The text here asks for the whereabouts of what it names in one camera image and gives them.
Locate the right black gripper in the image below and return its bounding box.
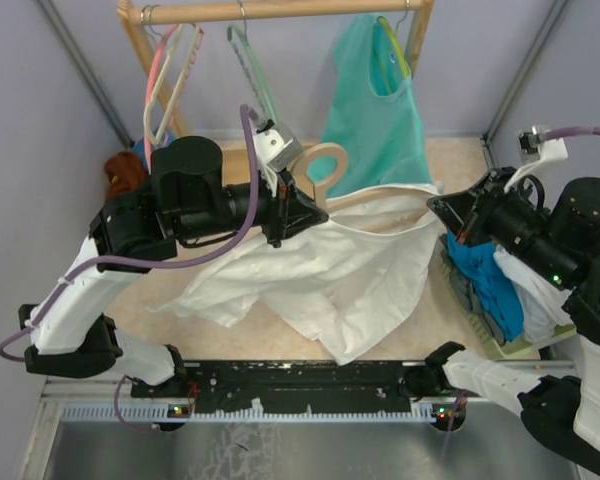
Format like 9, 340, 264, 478
425, 163, 578, 288

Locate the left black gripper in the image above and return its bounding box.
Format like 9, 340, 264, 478
177, 161, 329, 246

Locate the beige wooden hanger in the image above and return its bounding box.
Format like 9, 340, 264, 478
288, 142, 431, 234

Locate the white t-shirt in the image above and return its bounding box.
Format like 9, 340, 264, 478
159, 183, 442, 365

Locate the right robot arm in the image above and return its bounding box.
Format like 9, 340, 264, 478
425, 167, 600, 477

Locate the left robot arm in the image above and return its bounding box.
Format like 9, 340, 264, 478
19, 136, 328, 397

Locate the teal t-shirt on hanger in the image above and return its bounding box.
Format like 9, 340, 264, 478
321, 13, 432, 197

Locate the cream plastic hanger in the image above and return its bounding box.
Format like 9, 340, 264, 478
142, 23, 204, 145

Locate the green plastic hanger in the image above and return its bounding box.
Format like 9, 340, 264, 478
226, 1, 278, 122

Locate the yellow-green hanger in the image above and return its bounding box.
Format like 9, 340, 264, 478
377, 15, 411, 79

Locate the pink plastic hanger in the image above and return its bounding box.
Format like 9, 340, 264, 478
143, 25, 182, 172

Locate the grey cloth in basket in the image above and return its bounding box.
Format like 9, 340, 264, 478
440, 249, 506, 346

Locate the blue cloth in basket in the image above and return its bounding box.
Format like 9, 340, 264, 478
446, 233, 524, 342

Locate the white cloth in basket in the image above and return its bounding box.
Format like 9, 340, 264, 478
493, 246, 573, 343

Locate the light green laundry basket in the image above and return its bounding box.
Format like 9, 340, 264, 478
440, 256, 576, 360

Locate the blue cloth by rack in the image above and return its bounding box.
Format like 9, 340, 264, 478
131, 130, 179, 174

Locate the brown cloth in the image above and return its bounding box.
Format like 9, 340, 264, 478
104, 151, 148, 200

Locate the wooden clothes rack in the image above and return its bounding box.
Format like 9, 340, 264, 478
116, 0, 435, 186

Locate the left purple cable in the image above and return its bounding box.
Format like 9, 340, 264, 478
0, 103, 276, 436

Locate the purple cable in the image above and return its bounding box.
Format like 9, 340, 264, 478
0, 103, 276, 436
442, 124, 600, 461

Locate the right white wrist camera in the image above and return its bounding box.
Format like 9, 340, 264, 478
504, 125, 568, 193

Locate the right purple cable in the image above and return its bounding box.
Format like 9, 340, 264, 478
442, 124, 600, 461

